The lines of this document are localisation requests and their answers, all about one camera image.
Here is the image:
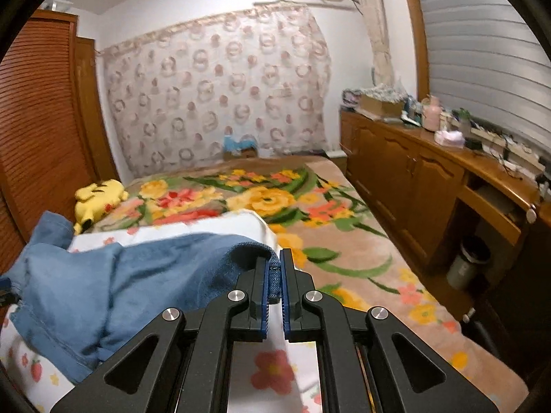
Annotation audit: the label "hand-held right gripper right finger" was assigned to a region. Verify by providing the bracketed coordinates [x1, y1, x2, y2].
[280, 248, 497, 413]

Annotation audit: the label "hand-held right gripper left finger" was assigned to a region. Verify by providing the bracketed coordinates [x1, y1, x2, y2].
[49, 257, 270, 413]

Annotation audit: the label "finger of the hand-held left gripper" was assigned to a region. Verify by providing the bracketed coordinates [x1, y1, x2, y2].
[0, 276, 17, 307]

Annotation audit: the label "blue denim pants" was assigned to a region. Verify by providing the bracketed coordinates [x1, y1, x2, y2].
[9, 211, 282, 384]

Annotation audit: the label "floral plush blanket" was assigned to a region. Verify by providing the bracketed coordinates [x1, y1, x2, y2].
[82, 159, 529, 397]

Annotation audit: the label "white flower-print sheet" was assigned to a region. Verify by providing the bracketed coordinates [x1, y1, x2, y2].
[0, 209, 324, 413]

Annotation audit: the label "yellow plush toy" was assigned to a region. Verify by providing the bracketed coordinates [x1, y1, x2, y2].
[74, 179, 129, 235]

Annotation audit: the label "blue plush toy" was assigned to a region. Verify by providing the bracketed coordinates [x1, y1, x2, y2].
[223, 134, 258, 152]

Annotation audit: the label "long wooden cabinet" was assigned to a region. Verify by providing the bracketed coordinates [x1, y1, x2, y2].
[339, 107, 544, 277]

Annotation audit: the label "wooden louvered wardrobe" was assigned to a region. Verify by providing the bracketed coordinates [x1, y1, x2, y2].
[0, 9, 120, 277]

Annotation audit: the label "grey trash bin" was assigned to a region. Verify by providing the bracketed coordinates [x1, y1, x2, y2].
[446, 236, 492, 290]

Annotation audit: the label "cardboard box with patterned cloth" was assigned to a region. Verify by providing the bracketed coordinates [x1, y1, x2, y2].
[359, 87, 406, 120]

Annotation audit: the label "circle-patterned sheer curtain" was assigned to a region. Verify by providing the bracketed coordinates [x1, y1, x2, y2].
[101, 4, 334, 178]

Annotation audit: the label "pink tissue pack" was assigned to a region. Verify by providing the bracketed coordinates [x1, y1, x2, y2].
[434, 129, 466, 147]

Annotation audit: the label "pink jug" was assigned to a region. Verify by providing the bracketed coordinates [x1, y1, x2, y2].
[422, 96, 442, 130]

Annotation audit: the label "cream tied curtain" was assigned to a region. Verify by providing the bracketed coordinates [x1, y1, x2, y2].
[357, 0, 406, 95]

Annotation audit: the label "white power strip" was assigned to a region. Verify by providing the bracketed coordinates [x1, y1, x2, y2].
[471, 127, 545, 169]

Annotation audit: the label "grey window blind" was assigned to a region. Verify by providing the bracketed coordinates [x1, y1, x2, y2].
[411, 0, 551, 161]

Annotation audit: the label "wooden window frame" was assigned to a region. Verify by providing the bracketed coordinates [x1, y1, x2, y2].
[396, 0, 432, 100]

